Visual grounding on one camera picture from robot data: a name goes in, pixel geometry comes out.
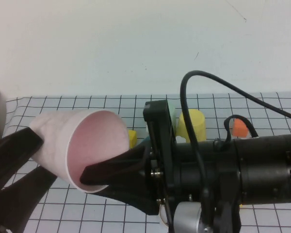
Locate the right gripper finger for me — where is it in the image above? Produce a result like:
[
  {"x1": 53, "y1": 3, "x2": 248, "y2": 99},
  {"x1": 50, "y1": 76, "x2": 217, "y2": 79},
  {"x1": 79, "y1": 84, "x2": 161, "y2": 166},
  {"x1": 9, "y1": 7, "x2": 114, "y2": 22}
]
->
[
  {"x1": 100, "y1": 174, "x2": 169, "y2": 216},
  {"x1": 80, "y1": 145, "x2": 152, "y2": 186}
]

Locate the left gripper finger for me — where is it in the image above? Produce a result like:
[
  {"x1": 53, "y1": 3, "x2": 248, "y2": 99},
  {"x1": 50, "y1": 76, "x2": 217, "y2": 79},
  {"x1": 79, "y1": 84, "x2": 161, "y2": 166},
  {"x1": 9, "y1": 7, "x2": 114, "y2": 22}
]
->
[
  {"x1": 0, "y1": 166, "x2": 58, "y2": 233},
  {"x1": 0, "y1": 127, "x2": 45, "y2": 202}
]

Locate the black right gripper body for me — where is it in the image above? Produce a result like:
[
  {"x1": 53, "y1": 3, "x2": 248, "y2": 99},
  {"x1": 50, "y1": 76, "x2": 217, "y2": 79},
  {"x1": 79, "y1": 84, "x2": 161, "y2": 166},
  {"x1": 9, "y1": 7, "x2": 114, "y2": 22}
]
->
[{"x1": 143, "y1": 99, "x2": 241, "y2": 203}]

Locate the pink plastic cup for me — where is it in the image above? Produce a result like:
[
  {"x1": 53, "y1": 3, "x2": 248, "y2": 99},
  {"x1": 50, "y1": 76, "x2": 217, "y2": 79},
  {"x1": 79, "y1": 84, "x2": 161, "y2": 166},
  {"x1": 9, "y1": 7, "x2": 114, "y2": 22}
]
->
[{"x1": 29, "y1": 109, "x2": 130, "y2": 194}]

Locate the yellow plastic cup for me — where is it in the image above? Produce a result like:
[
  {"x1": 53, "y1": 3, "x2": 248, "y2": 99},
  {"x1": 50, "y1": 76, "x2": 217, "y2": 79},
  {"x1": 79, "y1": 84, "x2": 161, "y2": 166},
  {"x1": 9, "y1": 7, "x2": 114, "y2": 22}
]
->
[{"x1": 176, "y1": 109, "x2": 207, "y2": 143}]

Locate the green plastic cup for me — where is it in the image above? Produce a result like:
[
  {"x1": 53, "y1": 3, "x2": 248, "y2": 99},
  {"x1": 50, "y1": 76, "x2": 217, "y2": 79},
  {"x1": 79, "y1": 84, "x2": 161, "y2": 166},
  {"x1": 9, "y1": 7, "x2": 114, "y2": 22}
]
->
[{"x1": 167, "y1": 101, "x2": 178, "y2": 129}]

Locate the yellow foam cube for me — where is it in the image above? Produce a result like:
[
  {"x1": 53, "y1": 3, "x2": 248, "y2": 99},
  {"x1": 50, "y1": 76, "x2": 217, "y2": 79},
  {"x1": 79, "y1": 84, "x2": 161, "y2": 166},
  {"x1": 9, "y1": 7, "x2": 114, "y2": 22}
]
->
[{"x1": 128, "y1": 130, "x2": 138, "y2": 149}]

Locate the orange foam cube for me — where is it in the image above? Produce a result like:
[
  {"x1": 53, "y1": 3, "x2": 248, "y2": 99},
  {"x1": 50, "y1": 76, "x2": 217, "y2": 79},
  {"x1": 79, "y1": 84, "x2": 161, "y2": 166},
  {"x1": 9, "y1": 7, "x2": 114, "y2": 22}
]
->
[{"x1": 232, "y1": 118, "x2": 249, "y2": 138}]

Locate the grey black-grid tablecloth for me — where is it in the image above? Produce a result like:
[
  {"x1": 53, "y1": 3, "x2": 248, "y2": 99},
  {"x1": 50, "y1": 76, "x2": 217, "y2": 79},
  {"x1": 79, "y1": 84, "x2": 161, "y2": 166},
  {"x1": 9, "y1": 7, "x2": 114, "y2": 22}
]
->
[{"x1": 0, "y1": 91, "x2": 291, "y2": 233}]

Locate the short black looped cable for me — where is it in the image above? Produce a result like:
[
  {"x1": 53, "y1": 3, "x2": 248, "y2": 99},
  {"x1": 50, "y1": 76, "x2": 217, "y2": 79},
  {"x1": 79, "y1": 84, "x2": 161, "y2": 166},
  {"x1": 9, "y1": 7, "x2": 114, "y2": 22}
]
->
[{"x1": 224, "y1": 115, "x2": 259, "y2": 146}]

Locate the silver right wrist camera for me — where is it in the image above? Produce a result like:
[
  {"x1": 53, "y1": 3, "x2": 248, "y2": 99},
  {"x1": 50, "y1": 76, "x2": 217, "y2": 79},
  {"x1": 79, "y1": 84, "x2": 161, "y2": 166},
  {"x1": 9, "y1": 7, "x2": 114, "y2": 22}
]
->
[{"x1": 168, "y1": 189, "x2": 242, "y2": 233}]

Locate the long black camera cable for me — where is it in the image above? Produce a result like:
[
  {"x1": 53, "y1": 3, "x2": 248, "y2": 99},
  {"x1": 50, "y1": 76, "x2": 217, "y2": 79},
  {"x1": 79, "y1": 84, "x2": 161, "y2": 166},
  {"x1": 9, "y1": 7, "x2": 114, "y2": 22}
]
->
[{"x1": 180, "y1": 70, "x2": 291, "y2": 195}]

